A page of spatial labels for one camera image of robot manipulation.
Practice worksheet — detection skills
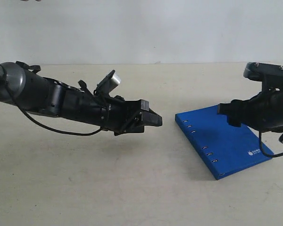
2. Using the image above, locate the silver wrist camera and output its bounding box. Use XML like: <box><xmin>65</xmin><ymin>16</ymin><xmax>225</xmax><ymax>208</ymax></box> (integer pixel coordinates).
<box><xmin>95</xmin><ymin>70</ymin><xmax>121</xmax><ymax>95</ymax></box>
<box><xmin>243</xmin><ymin>62</ymin><xmax>283</xmax><ymax>81</ymax></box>

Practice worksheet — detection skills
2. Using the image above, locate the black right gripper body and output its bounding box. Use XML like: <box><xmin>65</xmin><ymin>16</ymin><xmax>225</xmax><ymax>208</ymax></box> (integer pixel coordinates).
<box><xmin>230</xmin><ymin>90</ymin><xmax>283</xmax><ymax>132</ymax></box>

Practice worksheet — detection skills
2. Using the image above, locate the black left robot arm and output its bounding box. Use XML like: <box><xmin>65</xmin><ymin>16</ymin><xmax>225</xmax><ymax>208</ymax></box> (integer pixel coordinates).
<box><xmin>0</xmin><ymin>61</ymin><xmax>163</xmax><ymax>136</ymax></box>

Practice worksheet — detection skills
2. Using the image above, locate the blue ring binder notebook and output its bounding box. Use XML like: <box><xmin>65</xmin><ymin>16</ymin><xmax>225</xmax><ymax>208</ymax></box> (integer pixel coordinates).
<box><xmin>175</xmin><ymin>105</ymin><xmax>270</xmax><ymax>180</ymax></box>

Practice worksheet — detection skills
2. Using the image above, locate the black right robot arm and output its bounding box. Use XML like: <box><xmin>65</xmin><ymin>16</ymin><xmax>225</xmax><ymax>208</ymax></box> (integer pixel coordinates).
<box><xmin>217</xmin><ymin>89</ymin><xmax>283</xmax><ymax>132</ymax></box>

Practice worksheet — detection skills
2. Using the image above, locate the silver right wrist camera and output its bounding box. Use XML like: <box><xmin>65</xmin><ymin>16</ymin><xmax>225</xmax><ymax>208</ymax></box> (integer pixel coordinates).
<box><xmin>243</xmin><ymin>62</ymin><xmax>283</xmax><ymax>81</ymax></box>

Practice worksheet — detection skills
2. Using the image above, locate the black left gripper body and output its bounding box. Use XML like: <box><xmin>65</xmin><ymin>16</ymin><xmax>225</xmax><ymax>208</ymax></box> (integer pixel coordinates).
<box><xmin>101</xmin><ymin>99</ymin><xmax>149</xmax><ymax>132</ymax></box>

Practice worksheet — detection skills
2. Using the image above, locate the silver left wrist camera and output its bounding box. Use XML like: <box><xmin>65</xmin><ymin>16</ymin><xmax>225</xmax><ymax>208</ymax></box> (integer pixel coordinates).
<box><xmin>95</xmin><ymin>70</ymin><xmax>121</xmax><ymax>95</ymax></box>

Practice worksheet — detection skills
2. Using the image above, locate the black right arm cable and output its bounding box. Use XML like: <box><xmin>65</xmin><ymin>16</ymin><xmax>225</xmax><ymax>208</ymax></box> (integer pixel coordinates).
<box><xmin>258</xmin><ymin>126</ymin><xmax>283</xmax><ymax>158</ymax></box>

